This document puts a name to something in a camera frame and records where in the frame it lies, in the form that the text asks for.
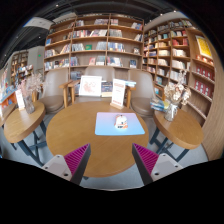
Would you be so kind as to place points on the light blue book stack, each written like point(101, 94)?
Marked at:
point(130, 83)

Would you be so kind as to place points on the wide wooden bookshelf unit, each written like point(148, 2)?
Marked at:
point(93, 40)

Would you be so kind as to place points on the white framed pink flower picture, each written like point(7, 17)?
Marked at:
point(90, 86)

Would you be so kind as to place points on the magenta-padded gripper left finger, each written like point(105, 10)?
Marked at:
point(77, 159)

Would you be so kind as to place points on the small white table sign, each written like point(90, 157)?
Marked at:
point(20, 100)

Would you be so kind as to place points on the distant wooden bookshelf unit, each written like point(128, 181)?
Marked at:
point(19, 63)

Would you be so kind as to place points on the curved wooden bookshelf unit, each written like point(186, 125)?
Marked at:
point(173, 50)

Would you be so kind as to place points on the dark cover standing book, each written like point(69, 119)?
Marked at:
point(106, 88)

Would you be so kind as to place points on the white and orange computer mouse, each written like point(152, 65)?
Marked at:
point(121, 121)

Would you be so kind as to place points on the white hanging ceiling panel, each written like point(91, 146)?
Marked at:
point(38, 22)

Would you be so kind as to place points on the glass vase with pink flowers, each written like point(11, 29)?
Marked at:
point(29, 105)

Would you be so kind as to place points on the white sign on wooden base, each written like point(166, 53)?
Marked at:
point(118, 92)

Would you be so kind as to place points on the tan padded wooden armchair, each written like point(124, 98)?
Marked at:
point(143, 100)
point(100, 70)
point(53, 100)

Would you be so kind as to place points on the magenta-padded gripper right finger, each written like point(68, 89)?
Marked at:
point(146, 159)

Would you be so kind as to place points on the pale purple-blue mouse pad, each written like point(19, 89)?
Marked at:
point(105, 125)

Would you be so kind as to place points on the glass vase with cream flowers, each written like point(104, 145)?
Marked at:
point(171, 112)

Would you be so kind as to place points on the stack of colourful books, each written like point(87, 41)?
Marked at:
point(158, 105)

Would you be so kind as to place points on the round wooden side table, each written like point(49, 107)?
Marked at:
point(23, 123)
point(180, 131)

